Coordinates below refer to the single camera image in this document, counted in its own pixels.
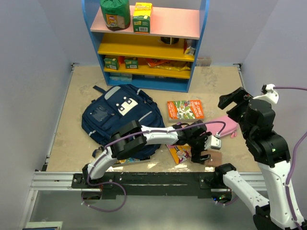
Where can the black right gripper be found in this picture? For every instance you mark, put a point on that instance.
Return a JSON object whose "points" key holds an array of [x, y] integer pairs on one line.
{"points": [[239, 95]]}

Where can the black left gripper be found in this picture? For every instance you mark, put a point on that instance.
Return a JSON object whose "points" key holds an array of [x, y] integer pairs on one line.
{"points": [[196, 157]]}

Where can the brown leather wallet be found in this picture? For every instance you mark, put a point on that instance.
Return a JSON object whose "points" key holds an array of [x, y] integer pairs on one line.
{"points": [[214, 160]]}

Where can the orange Treehouse book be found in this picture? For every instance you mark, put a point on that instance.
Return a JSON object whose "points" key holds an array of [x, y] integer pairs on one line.
{"points": [[185, 111]]}

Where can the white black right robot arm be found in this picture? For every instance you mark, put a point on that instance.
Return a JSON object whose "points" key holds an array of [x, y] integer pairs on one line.
{"points": [[279, 211]]}

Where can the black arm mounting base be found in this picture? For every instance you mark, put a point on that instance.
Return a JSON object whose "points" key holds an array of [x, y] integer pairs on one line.
{"points": [[199, 184]]}

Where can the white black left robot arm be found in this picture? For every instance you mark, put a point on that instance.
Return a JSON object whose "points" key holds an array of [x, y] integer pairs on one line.
{"points": [[131, 138]]}

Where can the purple Roald Dahl book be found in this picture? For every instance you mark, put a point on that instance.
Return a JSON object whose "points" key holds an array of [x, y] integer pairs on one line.
{"points": [[180, 153]]}

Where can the pink pencil case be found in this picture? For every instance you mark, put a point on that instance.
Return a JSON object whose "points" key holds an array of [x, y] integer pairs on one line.
{"points": [[221, 126]]}

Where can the small box behind shelf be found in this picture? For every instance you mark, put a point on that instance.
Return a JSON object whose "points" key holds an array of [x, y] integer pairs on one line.
{"points": [[203, 61]]}

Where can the small snack pouch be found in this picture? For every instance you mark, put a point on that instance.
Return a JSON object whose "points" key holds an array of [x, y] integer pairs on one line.
{"points": [[189, 47]]}

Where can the blue shelf unit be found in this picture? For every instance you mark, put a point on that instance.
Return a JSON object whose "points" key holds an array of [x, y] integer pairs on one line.
{"points": [[169, 28]]}

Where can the orange yellow snack packets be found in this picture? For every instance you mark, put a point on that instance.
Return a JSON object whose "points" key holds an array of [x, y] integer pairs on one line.
{"points": [[172, 65]]}

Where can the small green box right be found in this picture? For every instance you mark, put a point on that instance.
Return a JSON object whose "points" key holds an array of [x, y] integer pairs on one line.
{"points": [[131, 62]]}

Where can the small green box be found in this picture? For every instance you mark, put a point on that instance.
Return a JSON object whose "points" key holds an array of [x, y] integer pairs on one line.
{"points": [[111, 62], [131, 62]]}

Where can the small green box left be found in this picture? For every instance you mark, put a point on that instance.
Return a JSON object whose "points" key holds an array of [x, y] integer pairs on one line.
{"points": [[111, 62]]}

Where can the yellow green carton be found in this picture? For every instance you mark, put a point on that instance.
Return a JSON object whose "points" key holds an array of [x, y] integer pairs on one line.
{"points": [[141, 19]]}

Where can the green cylindrical package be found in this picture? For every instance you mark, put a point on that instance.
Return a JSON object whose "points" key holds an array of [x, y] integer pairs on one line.
{"points": [[116, 14]]}

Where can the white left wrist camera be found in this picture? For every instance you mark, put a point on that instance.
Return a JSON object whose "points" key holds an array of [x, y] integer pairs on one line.
{"points": [[214, 143]]}

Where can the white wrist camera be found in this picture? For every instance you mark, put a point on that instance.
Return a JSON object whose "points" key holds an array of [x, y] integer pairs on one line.
{"points": [[214, 143], [269, 94]]}

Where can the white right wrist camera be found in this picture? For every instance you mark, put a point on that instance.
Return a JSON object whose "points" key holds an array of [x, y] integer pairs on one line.
{"points": [[269, 94]]}

